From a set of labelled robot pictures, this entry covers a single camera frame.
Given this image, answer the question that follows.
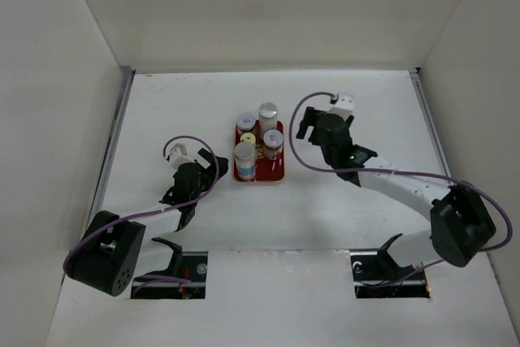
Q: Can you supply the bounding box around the silver cap blue label bottle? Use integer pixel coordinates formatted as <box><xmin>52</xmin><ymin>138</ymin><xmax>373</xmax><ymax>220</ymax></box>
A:
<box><xmin>234</xmin><ymin>141</ymin><xmax>256</xmax><ymax>181</ymax></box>

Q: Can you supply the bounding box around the yellow cap spice bottle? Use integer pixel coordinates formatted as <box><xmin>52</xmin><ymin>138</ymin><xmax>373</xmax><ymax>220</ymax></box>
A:
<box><xmin>240</xmin><ymin>132</ymin><xmax>256</xmax><ymax>146</ymax></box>

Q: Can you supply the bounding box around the silver cap tall bottle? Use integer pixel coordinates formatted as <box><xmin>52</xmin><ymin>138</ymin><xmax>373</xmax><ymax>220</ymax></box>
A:
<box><xmin>258</xmin><ymin>102</ymin><xmax>278</xmax><ymax>137</ymax></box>

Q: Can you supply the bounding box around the white cap red label jar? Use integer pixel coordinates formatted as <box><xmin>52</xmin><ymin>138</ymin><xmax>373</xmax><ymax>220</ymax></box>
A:
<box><xmin>236</xmin><ymin>113</ymin><xmax>257</xmax><ymax>135</ymax></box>

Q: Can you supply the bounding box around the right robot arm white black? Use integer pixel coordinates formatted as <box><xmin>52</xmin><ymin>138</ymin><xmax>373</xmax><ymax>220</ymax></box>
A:
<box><xmin>296</xmin><ymin>106</ymin><xmax>496</xmax><ymax>279</ymax></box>

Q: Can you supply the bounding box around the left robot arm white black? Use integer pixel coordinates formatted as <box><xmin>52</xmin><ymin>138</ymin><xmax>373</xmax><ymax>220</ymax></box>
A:
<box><xmin>63</xmin><ymin>143</ymin><xmax>229</xmax><ymax>297</ymax></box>

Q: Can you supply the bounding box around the red rectangular tray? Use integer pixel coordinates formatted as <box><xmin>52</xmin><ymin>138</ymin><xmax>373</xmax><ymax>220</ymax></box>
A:
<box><xmin>232</xmin><ymin>120</ymin><xmax>285</xmax><ymax>183</ymax></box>

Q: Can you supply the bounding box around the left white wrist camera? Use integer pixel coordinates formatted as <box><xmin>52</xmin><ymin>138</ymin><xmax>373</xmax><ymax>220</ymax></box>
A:
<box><xmin>163</xmin><ymin>143</ymin><xmax>193</xmax><ymax>171</ymax></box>

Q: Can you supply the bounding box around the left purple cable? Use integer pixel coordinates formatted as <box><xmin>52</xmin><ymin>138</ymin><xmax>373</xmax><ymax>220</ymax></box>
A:
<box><xmin>63</xmin><ymin>136</ymin><xmax>220</xmax><ymax>295</ymax></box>

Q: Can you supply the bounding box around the purple cable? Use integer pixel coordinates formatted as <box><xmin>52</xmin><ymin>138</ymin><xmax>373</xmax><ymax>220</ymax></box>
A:
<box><xmin>288</xmin><ymin>91</ymin><xmax>513</xmax><ymax>288</ymax></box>
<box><xmin>63</xmin><ymin>136</ymin><xmax>220</xmax><ymax>295</ymax></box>

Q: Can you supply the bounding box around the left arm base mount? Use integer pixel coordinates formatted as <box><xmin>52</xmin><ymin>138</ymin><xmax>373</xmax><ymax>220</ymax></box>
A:
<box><xmin>130</xmin><ymin>237</ymin><xmax>209</xmax><ymax>300</ymax></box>

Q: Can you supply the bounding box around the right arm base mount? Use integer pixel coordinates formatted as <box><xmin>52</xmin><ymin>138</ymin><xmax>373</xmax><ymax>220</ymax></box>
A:
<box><xmin>349</xmin><ymin>234</ymin><xmax>430</xmax><ymax>299</ymax></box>

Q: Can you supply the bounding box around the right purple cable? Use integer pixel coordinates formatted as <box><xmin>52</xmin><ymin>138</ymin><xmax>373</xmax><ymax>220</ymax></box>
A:
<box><xmin>288</xmin><ymin>91</ymin><xmax>513</xmax><ymax>288</ymax></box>

